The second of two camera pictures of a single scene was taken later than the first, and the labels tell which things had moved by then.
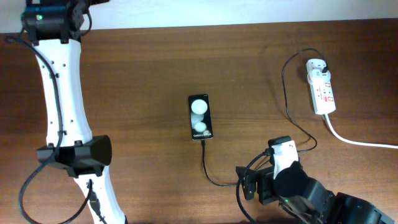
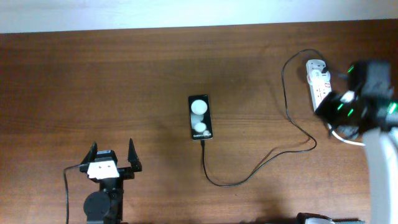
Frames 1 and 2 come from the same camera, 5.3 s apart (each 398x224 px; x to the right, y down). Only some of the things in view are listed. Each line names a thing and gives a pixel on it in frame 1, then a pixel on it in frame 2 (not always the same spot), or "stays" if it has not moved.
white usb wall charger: x=314 y=68 stays
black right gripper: x=266 y=177 to x=327 y=102
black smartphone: x=200 y=117 stays
